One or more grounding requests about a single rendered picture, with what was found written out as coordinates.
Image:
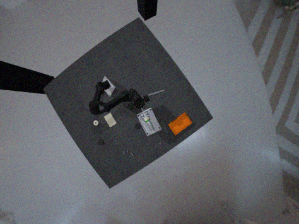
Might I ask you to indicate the orange shallow tray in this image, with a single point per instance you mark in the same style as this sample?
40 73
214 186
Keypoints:
180 123

